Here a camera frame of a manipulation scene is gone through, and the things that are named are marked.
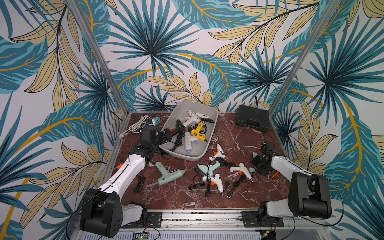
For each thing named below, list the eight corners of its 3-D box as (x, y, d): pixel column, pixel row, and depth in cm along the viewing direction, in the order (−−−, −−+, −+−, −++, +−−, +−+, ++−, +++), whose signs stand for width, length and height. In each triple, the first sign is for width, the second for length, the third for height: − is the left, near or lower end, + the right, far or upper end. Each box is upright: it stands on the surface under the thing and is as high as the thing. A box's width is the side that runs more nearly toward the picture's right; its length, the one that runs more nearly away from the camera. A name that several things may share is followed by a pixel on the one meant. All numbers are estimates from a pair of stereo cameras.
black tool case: (235, 127, 114) (237, 121, 108) (237, 107, 127) (239, 101, 122) (266, 133, 110) (270, 128, 105) (265, 112, 124) (268, 106, 119)
